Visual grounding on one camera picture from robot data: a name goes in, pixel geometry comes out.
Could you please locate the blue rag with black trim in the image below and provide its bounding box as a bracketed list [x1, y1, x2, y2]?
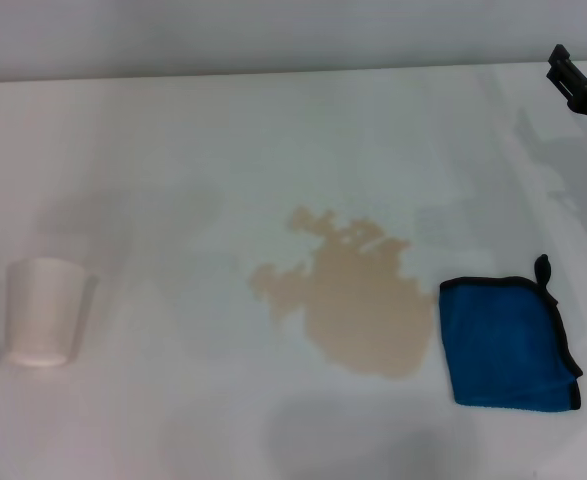
[438, 254, 585, 414]

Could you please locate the white paper cup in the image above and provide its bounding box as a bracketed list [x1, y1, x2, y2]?
[4, 256, 98, 368]

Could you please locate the brown water stain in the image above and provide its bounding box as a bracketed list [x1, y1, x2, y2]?
[248, 205, 436, 382]

